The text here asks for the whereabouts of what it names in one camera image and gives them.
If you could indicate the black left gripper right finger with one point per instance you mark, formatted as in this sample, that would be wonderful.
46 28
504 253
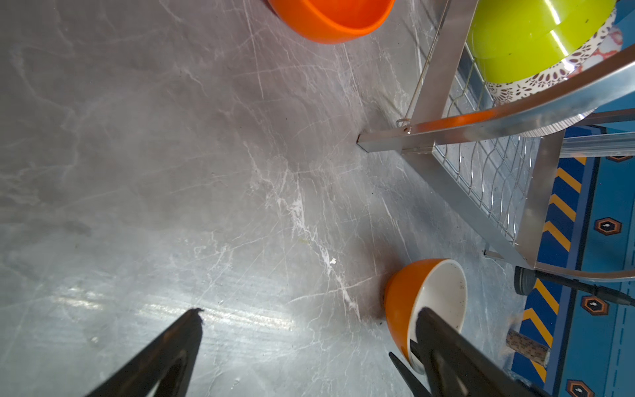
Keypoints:
454 367

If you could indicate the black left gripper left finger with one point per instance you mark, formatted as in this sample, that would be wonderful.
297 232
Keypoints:
164 367

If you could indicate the white bowl orange outside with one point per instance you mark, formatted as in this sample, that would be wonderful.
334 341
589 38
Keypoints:
438 284

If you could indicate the lime green bowl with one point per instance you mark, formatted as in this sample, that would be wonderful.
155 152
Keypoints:
513 40

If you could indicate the white maroon patterned bowl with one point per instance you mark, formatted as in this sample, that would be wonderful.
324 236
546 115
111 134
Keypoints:
605 43

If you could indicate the orange plastic bowl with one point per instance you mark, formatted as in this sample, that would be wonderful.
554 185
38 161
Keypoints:
332 21

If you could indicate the stainless steel dish rack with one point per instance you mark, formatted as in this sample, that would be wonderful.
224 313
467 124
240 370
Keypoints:
495 166

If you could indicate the brown poker chip stack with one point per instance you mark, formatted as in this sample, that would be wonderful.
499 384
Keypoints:
528 348

